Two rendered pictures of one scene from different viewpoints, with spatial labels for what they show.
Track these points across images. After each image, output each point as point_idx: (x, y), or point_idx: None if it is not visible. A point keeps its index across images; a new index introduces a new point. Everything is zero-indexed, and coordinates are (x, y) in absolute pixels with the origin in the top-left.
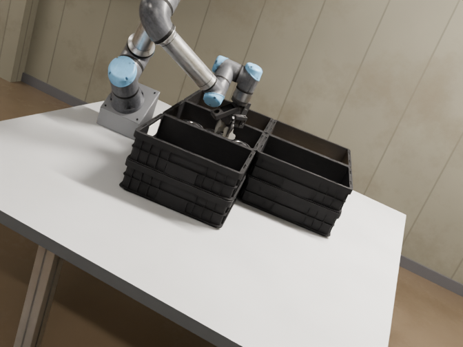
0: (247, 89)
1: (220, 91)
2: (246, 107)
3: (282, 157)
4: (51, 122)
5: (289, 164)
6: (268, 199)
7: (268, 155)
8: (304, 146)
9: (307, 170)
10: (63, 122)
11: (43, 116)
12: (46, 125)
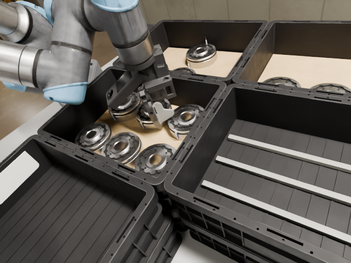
0: (119, 39)
1: (57, 80)
2: (156, 62)
3: (273, 117)
4: (18, 140)
5: (235, 221)
6: (232, 249)
7: (185, 194)
8: (338, 47)
9: (335, 134)
10: (31, 132)
11: (17, 131)
12: (9, 148)
